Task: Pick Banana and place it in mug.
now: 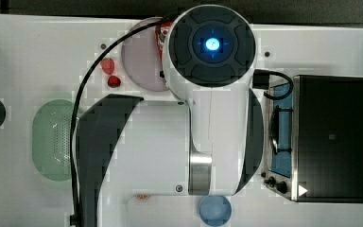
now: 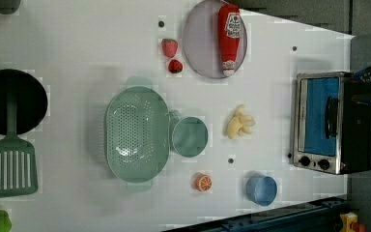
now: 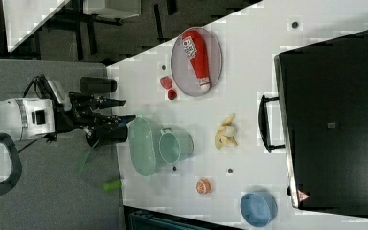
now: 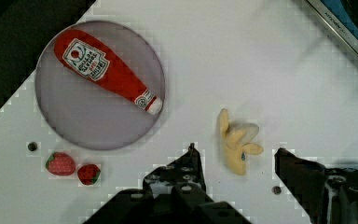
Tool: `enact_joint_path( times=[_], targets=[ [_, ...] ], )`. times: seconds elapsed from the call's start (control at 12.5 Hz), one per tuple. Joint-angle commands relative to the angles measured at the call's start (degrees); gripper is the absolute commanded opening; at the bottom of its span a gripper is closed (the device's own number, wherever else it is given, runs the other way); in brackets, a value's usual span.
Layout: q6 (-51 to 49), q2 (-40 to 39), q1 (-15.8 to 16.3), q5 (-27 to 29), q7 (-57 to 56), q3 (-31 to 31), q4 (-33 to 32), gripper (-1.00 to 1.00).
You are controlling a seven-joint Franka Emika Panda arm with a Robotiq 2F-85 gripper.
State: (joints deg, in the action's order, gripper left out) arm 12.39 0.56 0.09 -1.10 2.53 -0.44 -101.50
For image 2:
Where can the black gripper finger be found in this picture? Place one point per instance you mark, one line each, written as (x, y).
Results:
(363, 99)
(363, 75)

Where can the yellow plush peeled banana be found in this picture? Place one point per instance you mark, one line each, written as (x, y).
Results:
(240, 123)

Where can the green plastic mug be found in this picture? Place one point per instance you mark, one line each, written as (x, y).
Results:
(188, 135)

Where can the silver black toaster oven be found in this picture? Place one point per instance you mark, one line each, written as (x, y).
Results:
(332, 132)

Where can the yellow orange toy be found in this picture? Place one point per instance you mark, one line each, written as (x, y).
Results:
(351, 223)

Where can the blue plastic cup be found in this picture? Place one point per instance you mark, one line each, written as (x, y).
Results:
(261, 190)

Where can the red plush ketchup bottle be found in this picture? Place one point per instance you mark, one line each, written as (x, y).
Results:
(229, 29)

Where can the orange slice toy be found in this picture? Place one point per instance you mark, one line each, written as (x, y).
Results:
(203, 182)

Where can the dark red plush strawberry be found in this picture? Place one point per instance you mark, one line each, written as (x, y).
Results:
(175, 66)

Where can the light red plush strawberry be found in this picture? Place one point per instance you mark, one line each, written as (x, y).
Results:
(169, 47)

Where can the green plastic colander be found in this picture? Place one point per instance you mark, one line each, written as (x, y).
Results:
(136, 134)

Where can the black frying pan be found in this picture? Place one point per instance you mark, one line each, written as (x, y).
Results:
(28, 96)

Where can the grey bowl at edge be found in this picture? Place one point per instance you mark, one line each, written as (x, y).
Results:
(8, 7)

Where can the green slotted spatula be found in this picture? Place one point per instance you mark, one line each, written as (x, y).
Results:
(18, 170)

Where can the blue metal frame rail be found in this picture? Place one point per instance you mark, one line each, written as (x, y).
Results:
(315, 216)

